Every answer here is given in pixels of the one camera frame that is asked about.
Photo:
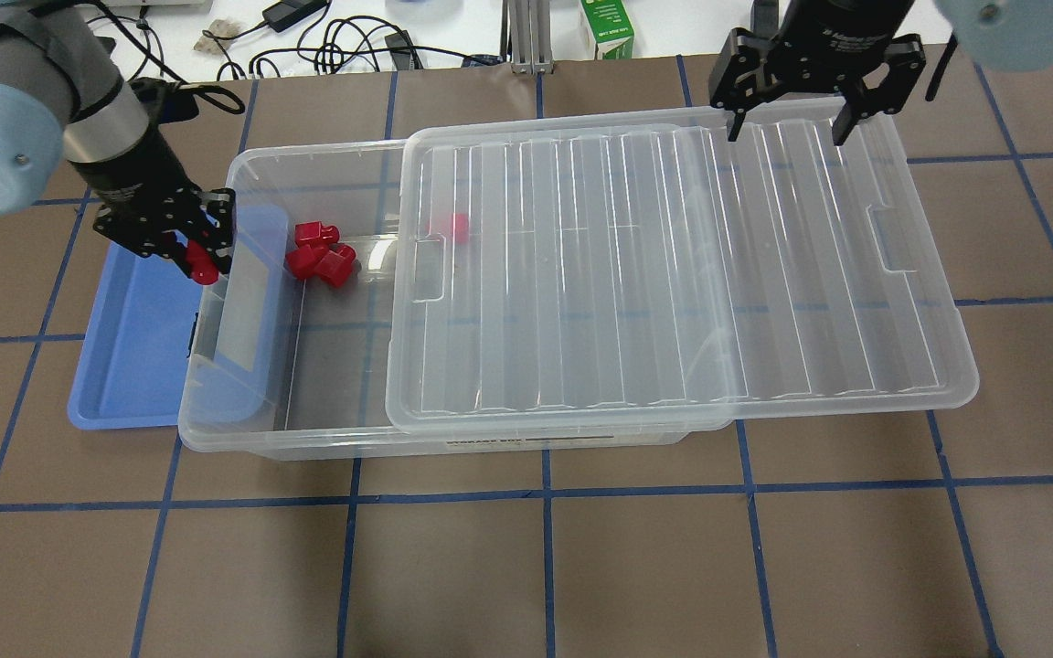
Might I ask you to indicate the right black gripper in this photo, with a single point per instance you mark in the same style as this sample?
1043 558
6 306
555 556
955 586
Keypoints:
842 32

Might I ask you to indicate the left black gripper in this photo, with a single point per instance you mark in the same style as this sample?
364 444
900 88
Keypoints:
127 180

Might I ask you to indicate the clear plastic box lid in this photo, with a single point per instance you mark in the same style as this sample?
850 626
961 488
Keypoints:
637 270

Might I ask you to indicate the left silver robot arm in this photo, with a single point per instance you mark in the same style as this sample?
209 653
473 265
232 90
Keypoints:
63 99

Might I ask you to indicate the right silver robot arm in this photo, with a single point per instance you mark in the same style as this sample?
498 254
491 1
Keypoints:
1005 35

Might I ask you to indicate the blue plastic tray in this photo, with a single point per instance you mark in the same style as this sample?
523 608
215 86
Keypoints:
161 349

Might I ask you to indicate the clear plastic storage box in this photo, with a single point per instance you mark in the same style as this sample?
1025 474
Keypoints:
296 370

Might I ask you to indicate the red block under lid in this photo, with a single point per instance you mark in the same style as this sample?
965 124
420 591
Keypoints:
455 226

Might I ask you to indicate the green white carton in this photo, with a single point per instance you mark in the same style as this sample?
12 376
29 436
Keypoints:
608 30

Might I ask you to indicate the black power adapter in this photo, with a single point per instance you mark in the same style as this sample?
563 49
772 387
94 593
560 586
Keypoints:
283 15

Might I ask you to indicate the aluminium frame post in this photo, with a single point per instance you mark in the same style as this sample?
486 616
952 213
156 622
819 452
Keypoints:
525 42

